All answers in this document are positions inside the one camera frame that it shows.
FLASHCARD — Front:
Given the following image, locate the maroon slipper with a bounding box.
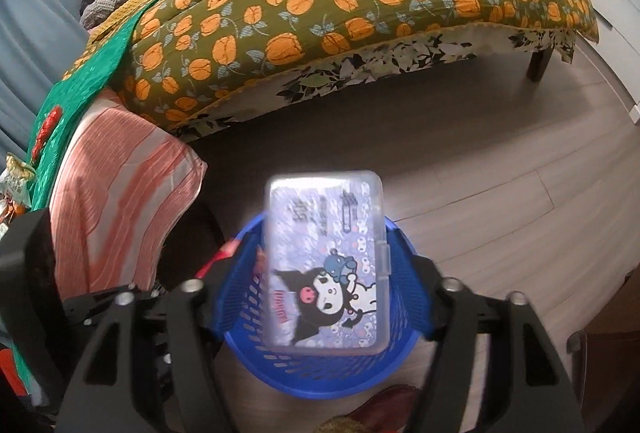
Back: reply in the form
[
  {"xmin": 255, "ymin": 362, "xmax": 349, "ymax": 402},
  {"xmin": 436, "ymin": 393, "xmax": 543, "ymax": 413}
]
[{"xmin": 350, "ymin": 383, "xmax": 423, "ymax": 433}]

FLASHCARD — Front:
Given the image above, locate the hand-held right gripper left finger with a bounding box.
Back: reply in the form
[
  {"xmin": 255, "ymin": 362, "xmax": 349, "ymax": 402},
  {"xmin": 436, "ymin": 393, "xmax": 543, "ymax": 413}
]
[{"xmin": 60, "ymin": 233, "xmax": 261, "ymax": 433}]

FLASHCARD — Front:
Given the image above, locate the pile of grey clothes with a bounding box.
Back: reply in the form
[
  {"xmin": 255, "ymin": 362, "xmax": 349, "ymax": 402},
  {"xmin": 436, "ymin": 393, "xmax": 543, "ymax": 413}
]
[{"xmin": 80, "ymin": 0, "xmax": 132, "ymax": 29}]

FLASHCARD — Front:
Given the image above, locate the green satin cloth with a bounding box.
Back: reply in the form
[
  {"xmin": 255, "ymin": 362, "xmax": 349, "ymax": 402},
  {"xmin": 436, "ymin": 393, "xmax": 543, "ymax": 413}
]
[{"xmin": 27, "ymin": 6, "xmax": 156, "ymax": 214}]

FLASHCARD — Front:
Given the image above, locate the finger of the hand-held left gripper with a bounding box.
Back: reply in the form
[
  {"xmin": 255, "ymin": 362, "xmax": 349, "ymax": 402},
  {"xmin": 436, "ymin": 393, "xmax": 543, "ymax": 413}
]
[{"xmin": 64, "ymin": 285, "xmax": 163, "ymax": 326}]

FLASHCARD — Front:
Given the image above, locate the black leaf print bed sheet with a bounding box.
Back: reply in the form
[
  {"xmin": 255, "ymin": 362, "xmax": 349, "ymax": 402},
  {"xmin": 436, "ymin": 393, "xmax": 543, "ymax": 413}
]
[{"xmin": 170, "ymin": 26, "xmax": 576, "ymax": 144}]

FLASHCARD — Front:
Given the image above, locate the green snack packet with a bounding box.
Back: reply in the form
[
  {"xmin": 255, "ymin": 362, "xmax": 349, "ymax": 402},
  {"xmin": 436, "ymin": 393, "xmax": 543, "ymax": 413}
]
[{"xmin": 2, "ymin": 153, "xmax": 38, "ymax": 214}]

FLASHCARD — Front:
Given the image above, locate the red plastic object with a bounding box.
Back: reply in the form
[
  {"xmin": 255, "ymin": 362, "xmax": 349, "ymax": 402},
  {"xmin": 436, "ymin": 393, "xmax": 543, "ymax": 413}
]
[{"xmin": 0, "ymin": 348, "xmax": 28, "ymax": 396}]

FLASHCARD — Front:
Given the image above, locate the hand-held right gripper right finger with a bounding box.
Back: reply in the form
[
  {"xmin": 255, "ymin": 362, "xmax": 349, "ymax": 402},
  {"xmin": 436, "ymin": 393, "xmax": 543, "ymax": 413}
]
[{"xmin": 384, "ymin": 224, "xmax": 587, "ymax": 433}]

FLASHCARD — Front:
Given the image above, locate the dark brown chair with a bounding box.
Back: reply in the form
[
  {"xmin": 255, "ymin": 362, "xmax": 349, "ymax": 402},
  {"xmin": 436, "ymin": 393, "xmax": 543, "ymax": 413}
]
[{"xmin": 567, "ymin": 308, "xmax": 640, "ymax": 433}]

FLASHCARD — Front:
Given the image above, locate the red snack packet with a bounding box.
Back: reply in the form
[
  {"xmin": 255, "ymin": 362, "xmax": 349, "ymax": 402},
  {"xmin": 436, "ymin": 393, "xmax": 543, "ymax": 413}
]
[{"xmin": 30, "ymin": 106, "xmax": 63, "ymax": 164}]

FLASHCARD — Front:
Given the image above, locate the blue plastic mesh basket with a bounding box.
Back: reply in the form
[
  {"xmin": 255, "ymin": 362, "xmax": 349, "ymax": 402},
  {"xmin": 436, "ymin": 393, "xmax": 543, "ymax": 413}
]
[{"xmin": 212, "ymin": 213, "xmax": 436, "ymax": 401}]

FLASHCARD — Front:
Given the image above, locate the clear cartoon print plastic case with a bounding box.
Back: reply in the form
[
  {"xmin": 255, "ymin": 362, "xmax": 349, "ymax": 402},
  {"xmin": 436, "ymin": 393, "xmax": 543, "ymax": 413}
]
[{"xmin": 263, "ymin": 168, "xmax": 392, "ymax": 355}]

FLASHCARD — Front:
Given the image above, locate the dark wooden bed leg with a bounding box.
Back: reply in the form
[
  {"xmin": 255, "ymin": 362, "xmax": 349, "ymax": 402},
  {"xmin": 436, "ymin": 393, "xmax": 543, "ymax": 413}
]
[{"xmin": 526, "ymin": 46, "xmax": 555, "ymax": 83}]

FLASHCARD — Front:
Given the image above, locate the blue-grey curtain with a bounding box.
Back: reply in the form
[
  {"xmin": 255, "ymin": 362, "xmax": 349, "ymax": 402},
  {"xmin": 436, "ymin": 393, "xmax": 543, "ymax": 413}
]
[{"xmin": 0, "ymin": 0, "xmax": 93, "ymax": 154}]

